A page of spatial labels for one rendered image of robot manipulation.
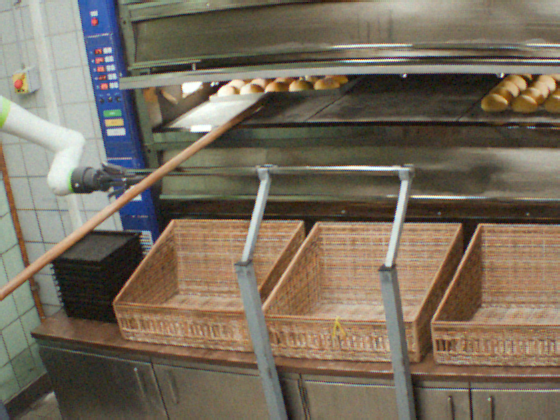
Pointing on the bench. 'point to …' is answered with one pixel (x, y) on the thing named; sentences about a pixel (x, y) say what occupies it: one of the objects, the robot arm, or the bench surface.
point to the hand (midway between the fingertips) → (136, 179)
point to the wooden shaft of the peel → (125, 200)
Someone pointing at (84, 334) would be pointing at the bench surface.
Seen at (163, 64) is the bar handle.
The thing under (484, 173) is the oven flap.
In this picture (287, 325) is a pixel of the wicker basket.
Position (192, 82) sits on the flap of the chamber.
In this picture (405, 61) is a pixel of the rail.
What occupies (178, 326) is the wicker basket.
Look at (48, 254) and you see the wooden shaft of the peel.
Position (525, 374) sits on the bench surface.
